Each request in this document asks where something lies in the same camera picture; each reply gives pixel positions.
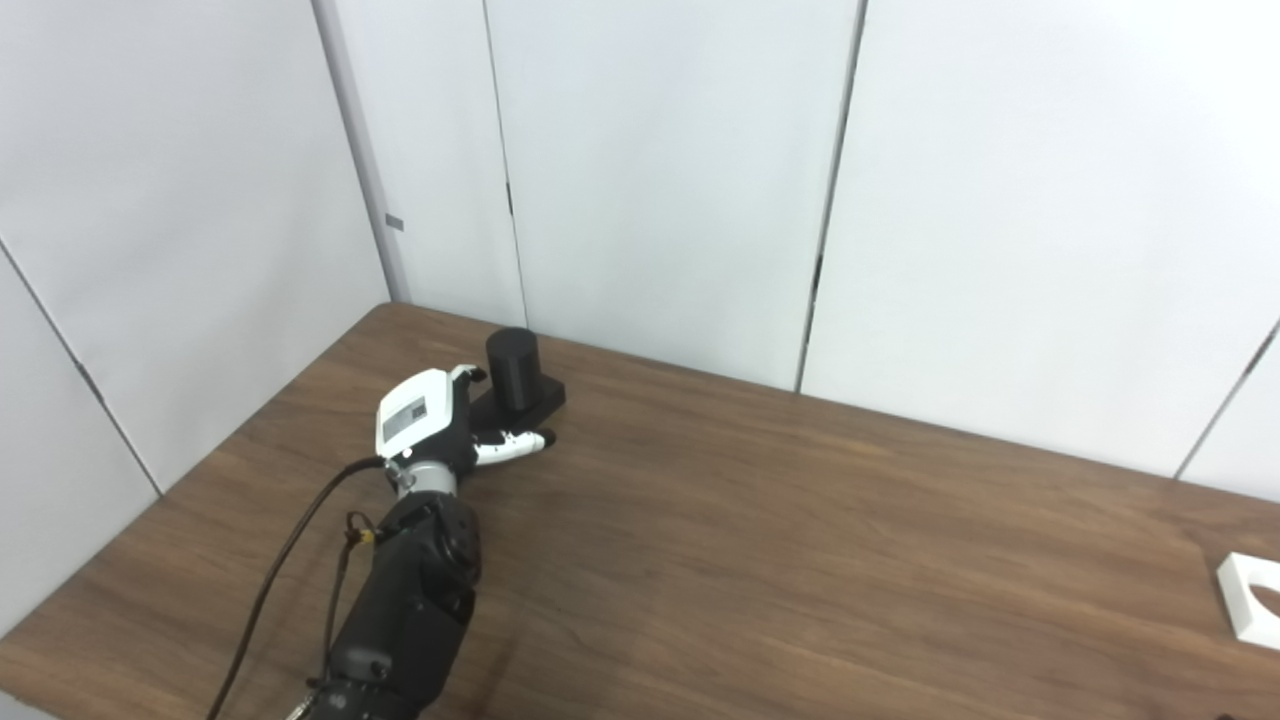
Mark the white square piece with hole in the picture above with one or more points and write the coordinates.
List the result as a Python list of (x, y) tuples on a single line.
[(1240, 600)]

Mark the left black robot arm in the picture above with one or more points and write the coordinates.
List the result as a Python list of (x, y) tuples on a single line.
[(410, 600)]

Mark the black peg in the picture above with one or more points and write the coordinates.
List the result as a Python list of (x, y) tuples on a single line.
[(513, 370)]

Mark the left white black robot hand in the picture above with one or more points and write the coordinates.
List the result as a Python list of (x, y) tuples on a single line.
[(415, 420)]

